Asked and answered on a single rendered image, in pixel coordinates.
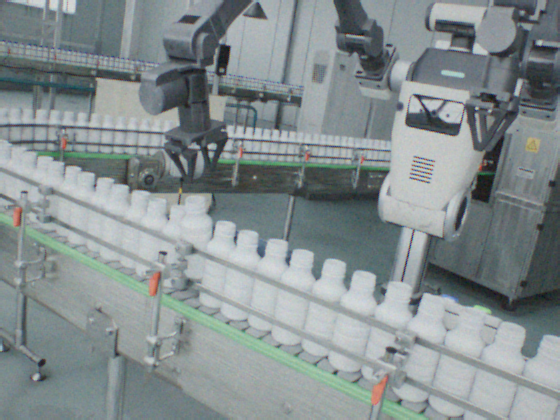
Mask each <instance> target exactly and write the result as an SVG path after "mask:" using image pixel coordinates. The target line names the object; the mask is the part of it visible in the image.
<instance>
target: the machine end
mask: <svg viewBox="0 0 560 420"><path fill-rule="evenodd" d="M486 156H488V157H494V158H498V159H499V161H493V163H492V165H493V166H498V167H497V169H487V168H486V170H485V171H496V175H495V178H494V182H493V186H492V190H491V193H490V195H487V194H471V200H470V210H469V214H468V217H467V220H466V224H465V226H464V228H463V230H462V232H461V234H460V236H459V238H457V240H455V241H453V242H447V241H444V240H440V239H437V238H434V242H433V246H432V249H431V253H430V257H429V262H431V263H433V264H436V265H438V266H440V267H442V268H444V269H446V270H449V271H451V272H453V273H456V274H458V275H460V276H462V277H464V278H466V279H468V280H469V279H471V280H473V281H475V282H477V283H479V284H482V285H483V286H485V287H488V288H490V289H492V290H494V291H497V292H498V293H500V294H503V295H505V296H507V297H508V296H509V303H507V304H505V303H502V304H501V307H502V308H503V309H505V310H507V311H510V312H515V311H516V308H515V307H514V306H512V305H511V303H512V300H514V299H515V300H516V299H520V298H524V297H527V296H532V295H536V294H540V293H543V292H546V293H545V294H540V295H539V297H540V298H541V299H544V300H547V301H552V300H553V298H552V297H551V296H550V295H549V292H550V291H551V290H554V289H558V288H560V118H559V120H558V122H557V124H556V126H555V128H554V129H553V130H552V131H547V130H541V129H536V128H530V127H525V126H521V125H520V124H519V114H518V117H517V118H516V119H515V120H514V122H513V123H512V125H511V126H510V128H509V129H508V130H506V131H505V133H504V134H503V135H502V136H501V138H500V140H499V142H498V143H497V144H496V145H495V147H494V148H493V149H492V151H491V152H488V151H485V155H484V156H483V157H486Z"/></svg>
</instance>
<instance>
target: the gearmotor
mask: <svg viewBox="0 0 560 420"><path fill-rule="evenodd" d="M179 157H180V159H181V161H182V164H183V166H184V168H185V171H186V173H187V175H188V165H187V160H185V159H184V158H183V157H182V156H179ZM203 170H204V161H203V158H202V156H201V155H200V154H199V153H198V155H197V160H196V165H195V170H194V175H193V178H199V177H200V176H201V175H202V174H203ZM160 179H180V181H181V187H180V192H179V193H180V195H179V202H178V205H180V202H181V195H182V190H183V188H182V187H183V181H185V180H184V178H183V177H182V175H181V173H180V172H179V170H178V168H177V167H176V165H175V164H174V163H173V161H172V160H171V159H170V157H169V156H168V155H167V153H166V152H165V151H164V150H158V151H156V152H155V153H154V154H153V157H146V156H133V157H129V166H128V175H127V187H129V188H128V189H129V191H128V192H129V193H132V192H133V190H143V191H147V192H159V184H160Z"/></svg>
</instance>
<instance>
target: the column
mask: <svg viewBox="0 0 560 420"><path fill-rule="evenodd" d="M143 8H144V0H127V3H126V9H125V18H124V29H123V38H122V49H121V58H122V57H123V58H125V59H124V62H126V58H128V59H130V60H129V62H130V63H131V62H132V59H134V60H135V64H136V63H137V55H138V45H139V36H140V27H141V19H142V17H143ZM121 58H120V61H121V60H122V59H121Z"/></svg>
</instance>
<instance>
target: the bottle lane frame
mask: <svg viewBox="0 0 560 420"><path fill-rule="evenodd" d="M18 228H19V227H16V228H15V227H14V219H13V218H12V217H9V216H6V215H4V214H3V213H1V212H0V280H2V281H3V282H5V283H7V284H8V285H10V286H11V287H12V288H14V289H16V285H14V283H13V282H14V279H15V278H16V277H17V268H15V265H14V264H15V261H16V260H17V259H18V254H17V244H18ZM40 247H43V248H44V249H45V261H42V262H39V263H36V264H32V265H29V268H28V269H27V270H26V280H29V279H33V278H36V277H38V273H39V264H42V265H44V266H45V271H44V278H40V279H39V280H37V281H34V282H30V283H28V285H27V286H26V287H25V288H23V289H22V290H23V291H20V292H21V293H22V294H23V295H25V296H26V297H28V298H30V299H31V300H33V301H35V302H36V303H38V304H39V305H40V306H42V307H44V308H45V309H47V310H49V311H51V312H52V313H54V314H55V315H56V316H58V317H60V318H61V319H63V320H65V321H66V322H68V323H70V324H71V325H73V326H74V327H75V328H77V329H79V330H80V331H82V332H84V333H86V322H87V311H89V310H90V309H91V308H95V309H97V310H98V311H100V312H102V313H104V314H106V315H108V316H109V317H110V318H112V319H114V322H115V323H116V326H117V338H116V339H117V347H116V352H118V353H120V354H121V355H123V356H124V357H125V358H127V359H129V360H130V361H132V362H134V363H135V364H137V365H139V366H140V367H142V368H144V369H145V370H146V364H145V363H144V359H145V357H146V356H147V348H148V345H147V344H146V337H147V335H149V333H150V324H151V316H152V308H153V301H154V297H151V296H150V295H149V288H150V287H149V286H147V285H145V284H144V281H143V282H139V281H137V280H135V279H133V278H131V275H130V276H127V275H124V274H122V273H121V272H119V270H120V269H119V270H115V269H113V268H111V267H109V266H107V264H103V263H100V262H98V261H96V259H93V258H91V257H89V256H87V255H86V253H81V252H79V251H76V250H75V248H71V247H69V246H67V245H65V243H61V242H59V241H58V240H56V238H51V237H49V236H47V235H46V233H45V234H44V233H42V232H40V231H38V230H34V229H32V228H29V227H28V225H27V226H26V242H25V258H24V260H25V261H27V262H30V261H38V260H40ZM199 308H200V307H199ZM199 308H192V307H190V306H188V305H186V304H184V301H178V300H176V299H173V298H171V297H170V294H168V295H165V294H163V293H162V301H161V316H160V323H159V331H158V336H160V337H165V336H167V335H169V334H171V333H172V332H174V331H173V325H174V317H178V318H180V319H182V326H181V333H180V334H178V333H177V334H176V335H174V336H173V338H175V339H177V340H179V347H178V354H176V353H175V354H174V355H172V356H171V357H169V358H167V359H165V360H163V361H161V363H160V367H157V368H156V369H154V371H153V372H150V373H152V374H154V375H156V376H157V377H158V378H160V379H161V380H163V381H165V382H166V383H168V384H170V385H171V386H173V387H175V388H176V389H178V390H180V391H181V392H183V393H185V394H186V395H188V396H190V397H191V398H195V399H196V400H198V401H199V402H200V403H202V404H204V405H206V406H207V407H209V408H211V409H212V410H214V411H216V412H217V413H219V414H221V415H222V416H224V417H226V418H227V419H229V420H368V417H369V414H370V409H371V405H372V403H371V395H372V392H369V391H368V390H366V389H364V388H362V387H360V386H358V382H359V380H357V381H355V382H348V381H345V380H343V379H341V378H339V377H337V376H336V375H337V373H338V371H336V372H335V373H330V372H328V371H326V370H324V369H321V368H319V367H318V366H317V364H318V363H319V362H316V363H314V364H311V363H307V362H305V361H303V360H301V359H299V358H298V355H299V354H300V353H299V354H297V355H294V356H292V355H290V354H288V353H286V352H284V351H282V350H281V349H280V347H281V345H280V346H277V347H275V346H272V345H270V344H268V343H266V342H264V341H263V340H262V339H263V338H264V337H265V336H264V337H261V338H256V337H254V336H252V335H250V334H247V333H245V330H246V329H244V330H239V329H237V328H234V327H231V326H229V323H230V322H228V323H222V322H220V321H218V320H216V319H214V318H213V315H210V316H208V315H207V314H205V313H203V312H201V311H199ZM401 402H402V401H401V400H400V401H398V402H396V403H394V402H392V401H390V400H388V399H386V398H385V401H384V405H383V409H382V413H381V416H380V420H432V419H430V418H428V417H424V413H425V412H424V410H423V411H421V412H420V413H415V412H414V411H412V410H410V409H408V408H406V407H402V406H401Z"/></svg>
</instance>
